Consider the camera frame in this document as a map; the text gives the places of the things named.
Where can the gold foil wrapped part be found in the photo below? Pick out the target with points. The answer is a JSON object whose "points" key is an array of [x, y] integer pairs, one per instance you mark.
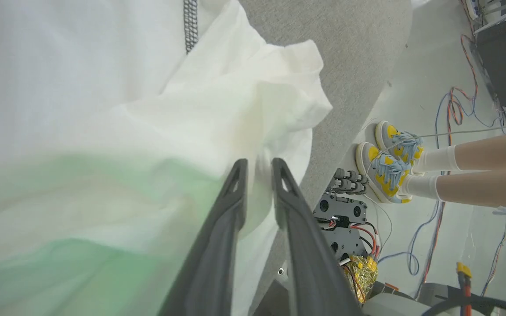
{"points": [[362, 276]]}

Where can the dark grey electronics plate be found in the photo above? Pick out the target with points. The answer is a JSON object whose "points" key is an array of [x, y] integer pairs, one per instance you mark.
{"points": [[343, 213]]}

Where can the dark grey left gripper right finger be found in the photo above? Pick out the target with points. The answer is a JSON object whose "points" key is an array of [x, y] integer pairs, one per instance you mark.
{"points": [[310, 259]]}

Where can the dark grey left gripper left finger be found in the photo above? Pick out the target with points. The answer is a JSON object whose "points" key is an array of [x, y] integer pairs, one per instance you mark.
{"points": [[213, 259]]}

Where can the yellow and red connector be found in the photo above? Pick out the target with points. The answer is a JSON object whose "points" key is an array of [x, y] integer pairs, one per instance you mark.
{"points": [[464, 276]]}

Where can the person leg with white sock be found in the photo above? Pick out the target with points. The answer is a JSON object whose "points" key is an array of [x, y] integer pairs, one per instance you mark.
{"points": [[490, 151], [481, 186]]}

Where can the white garment with grey trim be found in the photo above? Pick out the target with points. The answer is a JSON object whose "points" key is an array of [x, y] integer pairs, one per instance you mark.
{"points": [[125, 131]]}

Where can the yellow and blue sneaker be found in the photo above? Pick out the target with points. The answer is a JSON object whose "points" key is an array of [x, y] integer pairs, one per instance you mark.
{"points": [[400, 142], [382, 173]]}

